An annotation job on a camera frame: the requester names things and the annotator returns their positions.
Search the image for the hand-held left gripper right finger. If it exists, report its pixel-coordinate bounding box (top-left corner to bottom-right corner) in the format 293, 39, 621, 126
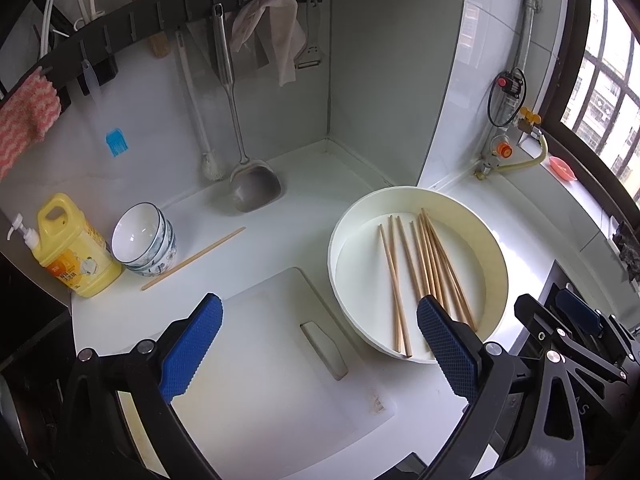
416, 295, 586, 480

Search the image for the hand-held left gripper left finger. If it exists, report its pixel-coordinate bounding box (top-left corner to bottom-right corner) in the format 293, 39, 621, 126
52, 294, 223, 480

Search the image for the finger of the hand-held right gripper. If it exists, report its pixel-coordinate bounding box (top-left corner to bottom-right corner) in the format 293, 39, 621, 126
514, 293, 576, 361
555, 287, 638, 356

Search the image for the bunch of wooden chopsticks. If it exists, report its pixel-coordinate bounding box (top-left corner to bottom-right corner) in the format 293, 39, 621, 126
377, 207, 478, 358

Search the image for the single wooden chopstick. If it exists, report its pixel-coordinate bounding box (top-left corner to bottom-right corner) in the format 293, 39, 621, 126
141, 226, 247, 292

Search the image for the cream round basin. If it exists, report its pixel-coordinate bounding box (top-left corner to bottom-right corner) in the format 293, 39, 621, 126
327, 186, 510, 363

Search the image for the steel sink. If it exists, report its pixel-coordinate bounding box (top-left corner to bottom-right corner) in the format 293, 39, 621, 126
542, 259, 640, 321

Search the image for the white plastic cutting board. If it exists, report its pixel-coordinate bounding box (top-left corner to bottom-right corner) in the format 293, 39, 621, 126
117, 266, 398, 466

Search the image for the dark crumpled cloth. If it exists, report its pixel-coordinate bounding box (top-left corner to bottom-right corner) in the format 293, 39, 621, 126
611, 220, 640, 286

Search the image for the floral ceramic bowl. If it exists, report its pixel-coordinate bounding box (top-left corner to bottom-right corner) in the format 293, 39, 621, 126
131, 220, 178, 277
122, 208, 173, 270
111, 202, 167, 264

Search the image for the pink plastic dish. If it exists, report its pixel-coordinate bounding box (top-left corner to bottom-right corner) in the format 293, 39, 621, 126
549, 156, 577, 181

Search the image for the yellow dish soap bottle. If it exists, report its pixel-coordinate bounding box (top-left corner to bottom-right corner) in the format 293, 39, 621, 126
6, 193, 123, 299

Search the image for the steel wok spatula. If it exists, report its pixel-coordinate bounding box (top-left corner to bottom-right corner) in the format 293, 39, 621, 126
212, 2, 282, 213

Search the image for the blue silicone basting brush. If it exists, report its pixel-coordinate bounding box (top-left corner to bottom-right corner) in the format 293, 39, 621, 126
80, 59, 128, 158

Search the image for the window with metal bars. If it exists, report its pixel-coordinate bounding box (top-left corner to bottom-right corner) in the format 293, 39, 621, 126
542, 0, 640, 241

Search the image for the grey gas pipe with valves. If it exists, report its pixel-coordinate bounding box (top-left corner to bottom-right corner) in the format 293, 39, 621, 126
474, 0, 546, 181

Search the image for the pink striped dishcloth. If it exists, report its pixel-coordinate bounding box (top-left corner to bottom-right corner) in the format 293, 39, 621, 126
0, 72, 63, 181

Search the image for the steel peeler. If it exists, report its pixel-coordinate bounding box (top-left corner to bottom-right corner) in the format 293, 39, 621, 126
294, 0, 323, 70

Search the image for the beige hanging rag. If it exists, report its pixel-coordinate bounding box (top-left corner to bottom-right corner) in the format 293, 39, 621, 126
229, 0, 307, 87

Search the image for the yellow gas hose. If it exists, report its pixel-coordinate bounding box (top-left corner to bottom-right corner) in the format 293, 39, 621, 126
475, 132, 549, 181

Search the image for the white long-handled bottle brush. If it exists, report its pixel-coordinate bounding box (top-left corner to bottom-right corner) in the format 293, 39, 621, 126
175, 30, 225, 182

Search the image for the black cable loop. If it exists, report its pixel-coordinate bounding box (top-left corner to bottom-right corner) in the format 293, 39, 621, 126
487, 66, 527, 128

